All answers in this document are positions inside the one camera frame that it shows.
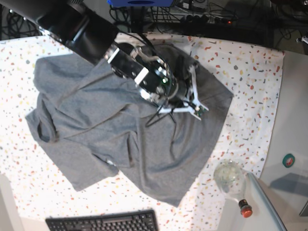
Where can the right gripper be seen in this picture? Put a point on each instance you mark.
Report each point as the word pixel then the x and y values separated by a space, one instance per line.
pixel 177 89

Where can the grey t-shirt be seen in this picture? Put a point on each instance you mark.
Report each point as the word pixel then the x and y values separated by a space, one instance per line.
pixel 92 124

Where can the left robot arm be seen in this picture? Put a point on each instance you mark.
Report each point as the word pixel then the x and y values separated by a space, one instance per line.
pixel 303 39

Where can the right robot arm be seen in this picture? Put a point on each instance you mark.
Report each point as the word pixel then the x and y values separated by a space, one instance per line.
pixel 80 29

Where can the terrazzo patterned table cloth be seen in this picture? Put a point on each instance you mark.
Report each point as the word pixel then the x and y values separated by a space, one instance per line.
pixel 252 73

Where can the blue box with oval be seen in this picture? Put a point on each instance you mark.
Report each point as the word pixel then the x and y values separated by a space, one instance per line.
pixel 140 3

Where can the clear round glass bottle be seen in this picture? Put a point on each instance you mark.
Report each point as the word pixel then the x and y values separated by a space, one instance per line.
pixel 230 179

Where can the green tape roll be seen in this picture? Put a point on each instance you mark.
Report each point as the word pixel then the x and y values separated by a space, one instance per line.
pixel 288 161

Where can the grey metal bar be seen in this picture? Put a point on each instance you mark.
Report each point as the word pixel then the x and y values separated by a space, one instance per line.
pixel 265 217

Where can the black computer keyboard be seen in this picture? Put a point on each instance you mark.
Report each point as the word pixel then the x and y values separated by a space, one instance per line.
pixel 144 220

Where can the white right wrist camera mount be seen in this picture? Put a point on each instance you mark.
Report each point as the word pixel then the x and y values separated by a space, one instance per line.
pixel 195 107

